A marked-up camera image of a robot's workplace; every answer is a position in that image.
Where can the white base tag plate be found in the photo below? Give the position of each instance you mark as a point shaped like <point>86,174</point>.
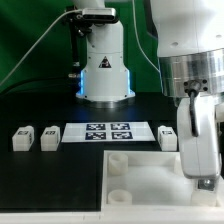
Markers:
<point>107,132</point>

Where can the white square tabletop tray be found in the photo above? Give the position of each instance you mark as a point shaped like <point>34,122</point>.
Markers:
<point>149,182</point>

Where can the white L-shaped obstacle wall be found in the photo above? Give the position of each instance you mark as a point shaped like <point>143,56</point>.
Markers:
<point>75,218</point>

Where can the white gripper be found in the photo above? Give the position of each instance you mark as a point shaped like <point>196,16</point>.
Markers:
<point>200,157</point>

